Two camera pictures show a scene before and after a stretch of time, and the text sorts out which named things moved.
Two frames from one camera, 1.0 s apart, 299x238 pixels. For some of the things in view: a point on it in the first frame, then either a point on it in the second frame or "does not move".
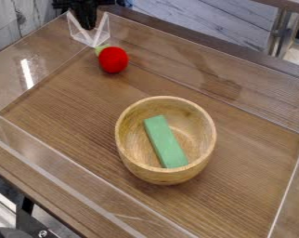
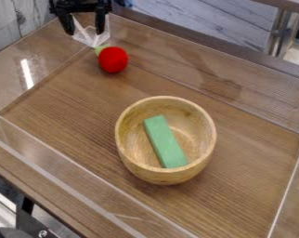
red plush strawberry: x=113 y=58 does not move
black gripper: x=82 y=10 to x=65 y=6
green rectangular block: x=167 y=146 does not move
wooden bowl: x=192 y=125 does not move
